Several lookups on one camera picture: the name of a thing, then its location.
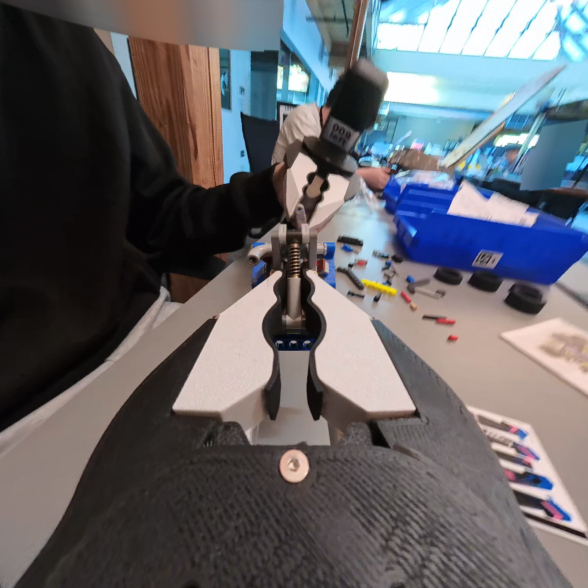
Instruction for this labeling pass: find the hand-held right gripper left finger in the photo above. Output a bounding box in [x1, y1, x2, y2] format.
[171, 271, 283, 420]

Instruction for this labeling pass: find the black office chair back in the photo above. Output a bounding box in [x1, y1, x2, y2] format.
[240, 111, 281, 173]

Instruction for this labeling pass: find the grey and blue lego chassis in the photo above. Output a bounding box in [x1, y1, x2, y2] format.
[247, 207, 338, 352]

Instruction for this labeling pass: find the closed lego instruction booklet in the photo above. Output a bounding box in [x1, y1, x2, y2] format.
[500, 318, 588, 397]

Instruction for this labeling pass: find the white paper bag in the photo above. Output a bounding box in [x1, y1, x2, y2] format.
[448, 181, 539, 228]

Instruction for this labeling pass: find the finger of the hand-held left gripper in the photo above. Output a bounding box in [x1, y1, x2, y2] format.
[282, 152, 319, 221]
[309, 174, 354, 228]

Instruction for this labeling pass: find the wooden panel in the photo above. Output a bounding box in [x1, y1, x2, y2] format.
[129, 37, 225, 304]

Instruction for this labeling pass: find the blue plastic storage bin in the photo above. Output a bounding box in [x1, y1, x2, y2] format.
[381, 177, 460, 215]
[394, 209, 588, 285]

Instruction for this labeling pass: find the lego sticker sheet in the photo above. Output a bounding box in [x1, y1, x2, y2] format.
[466, 404, 588, 539]

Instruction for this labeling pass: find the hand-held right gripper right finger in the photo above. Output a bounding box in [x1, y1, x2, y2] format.
[305, 271, 417, 421]

